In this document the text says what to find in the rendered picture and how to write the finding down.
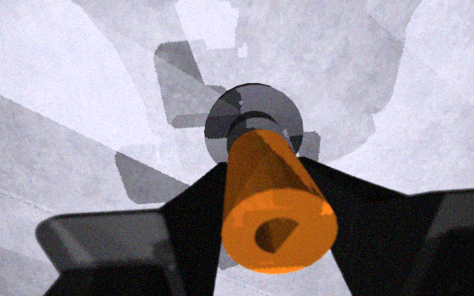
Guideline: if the orange knob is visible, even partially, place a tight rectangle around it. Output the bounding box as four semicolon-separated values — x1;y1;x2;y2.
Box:
221;129;338;274

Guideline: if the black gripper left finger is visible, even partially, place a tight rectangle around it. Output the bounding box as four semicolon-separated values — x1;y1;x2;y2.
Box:
35;162;227;296

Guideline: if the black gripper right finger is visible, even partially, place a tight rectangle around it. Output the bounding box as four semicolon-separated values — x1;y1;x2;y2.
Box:
297;156;474;296

